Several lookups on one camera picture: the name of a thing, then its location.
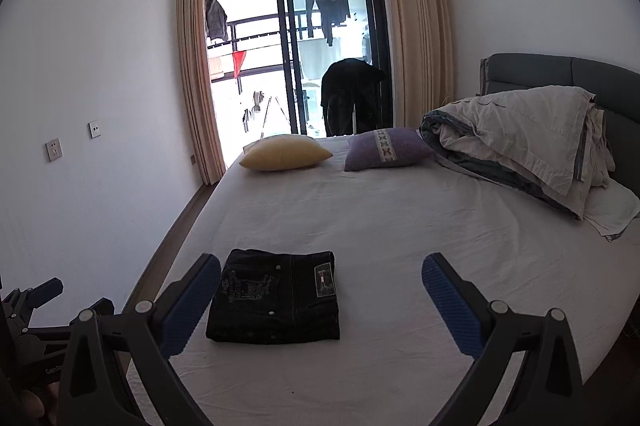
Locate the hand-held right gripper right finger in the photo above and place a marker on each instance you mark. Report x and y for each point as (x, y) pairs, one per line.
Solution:
(450, 311)

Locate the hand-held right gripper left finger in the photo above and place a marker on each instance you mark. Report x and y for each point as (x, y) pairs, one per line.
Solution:
(187, 306)

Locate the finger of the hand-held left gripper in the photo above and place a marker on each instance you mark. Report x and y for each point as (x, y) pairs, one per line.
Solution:
(47, 290)
(97, 311)

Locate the black denim pants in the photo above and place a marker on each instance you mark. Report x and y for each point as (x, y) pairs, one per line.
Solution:
(275, 301)

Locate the person's left hand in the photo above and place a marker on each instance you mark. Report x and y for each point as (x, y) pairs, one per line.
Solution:
(37, 406)

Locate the bed with white sheet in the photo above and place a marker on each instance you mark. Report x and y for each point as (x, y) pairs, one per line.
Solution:
(400, 231)

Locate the purple patterned pillow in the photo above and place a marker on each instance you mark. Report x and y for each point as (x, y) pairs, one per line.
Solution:
(387, 151)

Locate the yellow pillow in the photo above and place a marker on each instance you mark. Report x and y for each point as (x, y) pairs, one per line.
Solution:
(285, 153)

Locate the folded beige grey duvet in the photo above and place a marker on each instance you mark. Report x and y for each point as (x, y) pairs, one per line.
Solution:
(520, 136)

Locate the white pillow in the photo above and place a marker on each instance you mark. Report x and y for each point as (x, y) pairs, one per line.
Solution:
(615, 211)

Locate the balcony tripod stand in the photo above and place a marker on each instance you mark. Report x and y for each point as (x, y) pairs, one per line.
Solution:
(274, 116)

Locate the beige curtain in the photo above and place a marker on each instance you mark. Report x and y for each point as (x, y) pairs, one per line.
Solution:
(420, 41)
(197, 81)

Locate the hanging orange cloth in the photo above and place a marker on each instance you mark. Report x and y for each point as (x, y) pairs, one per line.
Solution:
(216, 67)

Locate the black garment on rack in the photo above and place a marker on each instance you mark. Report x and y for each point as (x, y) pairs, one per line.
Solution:
(350, 91)

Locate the hanging red cloth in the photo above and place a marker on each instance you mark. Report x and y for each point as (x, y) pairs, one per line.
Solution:
(238, 63)

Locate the dark grey upholstered headboard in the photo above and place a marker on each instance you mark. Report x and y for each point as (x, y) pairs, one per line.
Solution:
(550, 71)

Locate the black framed sliding glass door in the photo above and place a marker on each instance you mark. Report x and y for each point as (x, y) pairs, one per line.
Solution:
(287, 56)

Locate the balcony railing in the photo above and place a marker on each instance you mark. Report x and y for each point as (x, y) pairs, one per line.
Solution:
(255, 43)

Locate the hanging grey jacket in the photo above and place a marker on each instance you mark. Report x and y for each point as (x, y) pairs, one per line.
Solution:
(216, 18)

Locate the hanging dark clothes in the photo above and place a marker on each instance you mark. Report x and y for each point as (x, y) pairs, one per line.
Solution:
(327, 3)

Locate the grey wall socket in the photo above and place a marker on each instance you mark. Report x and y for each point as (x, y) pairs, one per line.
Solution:
(53, 150)

